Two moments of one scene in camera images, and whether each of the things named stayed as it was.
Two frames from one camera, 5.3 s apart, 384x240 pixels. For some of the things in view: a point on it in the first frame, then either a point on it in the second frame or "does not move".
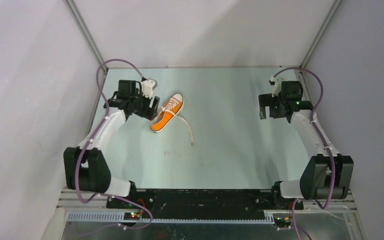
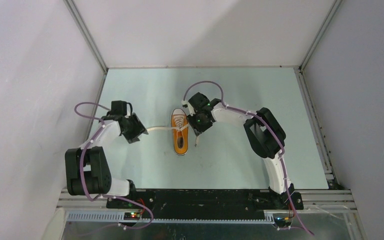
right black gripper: x=266 y=100 → x=198 y=129
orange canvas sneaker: x=172 y=107 → x=180 y=131
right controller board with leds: x=282 y=222 does not move
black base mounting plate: x=202 y=201 does not move
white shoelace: x=171 y=104 → x=177 y=129
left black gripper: x=148 y=113 → x=139 y=129
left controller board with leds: x=131 y=216 does not move
